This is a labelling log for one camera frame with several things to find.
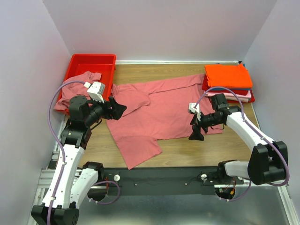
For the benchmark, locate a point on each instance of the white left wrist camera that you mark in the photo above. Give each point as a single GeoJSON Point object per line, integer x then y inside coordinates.
{"type": "Point", "coordinates": [95, 91]}

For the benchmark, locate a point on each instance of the red plastic bin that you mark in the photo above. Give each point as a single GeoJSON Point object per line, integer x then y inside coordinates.
{"type": "Point", "coordinates": [95, 63]}

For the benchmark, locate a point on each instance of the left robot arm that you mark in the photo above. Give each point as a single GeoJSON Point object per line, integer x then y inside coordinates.
{"type": "Point", "coordinates": [60, 205]}

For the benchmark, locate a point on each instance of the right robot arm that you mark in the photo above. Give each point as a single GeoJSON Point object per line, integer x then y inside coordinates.
{"type": "Point", "coordinates": [268, 163]}

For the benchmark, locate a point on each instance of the salmon pink t-shirt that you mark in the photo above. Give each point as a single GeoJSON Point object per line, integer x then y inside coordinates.
{"type": "Point", "coordinates": [156, 110]}

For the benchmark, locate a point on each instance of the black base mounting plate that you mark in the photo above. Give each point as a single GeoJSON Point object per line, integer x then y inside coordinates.
{"type": "Point", "coordinates": [156, 181]}

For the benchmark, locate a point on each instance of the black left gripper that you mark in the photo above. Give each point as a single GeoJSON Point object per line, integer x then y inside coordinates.
{"type": "Point", "coordinates": [110, 108]}

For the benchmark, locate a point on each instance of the light pink folded t-shirt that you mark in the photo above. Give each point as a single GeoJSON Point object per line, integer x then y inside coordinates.
{"type": "Point", "coordinates": [229, 96]}

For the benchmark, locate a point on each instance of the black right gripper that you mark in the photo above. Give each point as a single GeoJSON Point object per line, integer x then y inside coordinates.
{"type": "Point", "coordinates": [197, 123]}

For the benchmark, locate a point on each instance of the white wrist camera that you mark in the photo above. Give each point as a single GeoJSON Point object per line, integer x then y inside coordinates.
{"type": "Point", "coordinates": [95, 91]}
{"type": "Point", "coordinates": [194, 108]}

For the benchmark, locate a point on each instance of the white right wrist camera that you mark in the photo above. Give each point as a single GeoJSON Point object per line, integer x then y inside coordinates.
{"type": "Point", "coordinates": [194, 108]}

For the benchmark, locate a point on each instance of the orange folded t-shirt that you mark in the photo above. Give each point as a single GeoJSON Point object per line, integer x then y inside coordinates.
{"type": "Point", "coordinates": [228, 76]}

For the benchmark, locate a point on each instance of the crumpled pink t-shirt in bin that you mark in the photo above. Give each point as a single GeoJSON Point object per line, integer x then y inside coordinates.
{"type": "Point", "coordinates": [72, 91]}

